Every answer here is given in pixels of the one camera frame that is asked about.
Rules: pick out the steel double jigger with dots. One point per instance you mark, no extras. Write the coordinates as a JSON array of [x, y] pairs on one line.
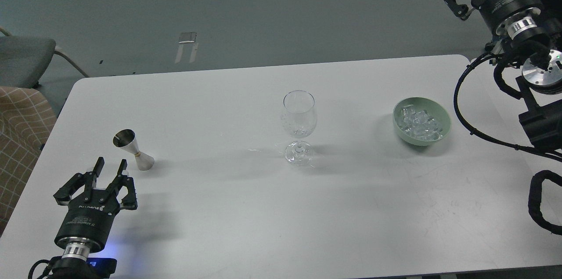
[[127, 140]]

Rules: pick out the green bowl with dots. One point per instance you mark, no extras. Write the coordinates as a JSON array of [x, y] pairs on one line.
[[433, 108]]

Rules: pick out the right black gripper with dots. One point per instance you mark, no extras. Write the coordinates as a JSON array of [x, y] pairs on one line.
[[503, 17]]

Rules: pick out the metal floor plate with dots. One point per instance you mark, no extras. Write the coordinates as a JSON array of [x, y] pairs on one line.
[[187, 37]]

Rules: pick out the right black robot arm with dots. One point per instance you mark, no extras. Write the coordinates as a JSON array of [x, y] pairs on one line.
[[527, 60]]

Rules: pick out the clear ice cubes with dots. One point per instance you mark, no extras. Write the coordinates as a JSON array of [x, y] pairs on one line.
[[419, 124]]

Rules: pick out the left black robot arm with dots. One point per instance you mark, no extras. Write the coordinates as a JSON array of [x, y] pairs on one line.
[[76, 261]]

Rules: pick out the clear wine glass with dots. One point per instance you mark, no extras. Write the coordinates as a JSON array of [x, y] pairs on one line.
[[299, 120]]

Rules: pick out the grey chair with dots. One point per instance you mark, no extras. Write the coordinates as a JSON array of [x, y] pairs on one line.
[[24, 59]]

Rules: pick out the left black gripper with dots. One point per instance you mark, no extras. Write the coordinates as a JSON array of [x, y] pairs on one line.
[[91, 214]]

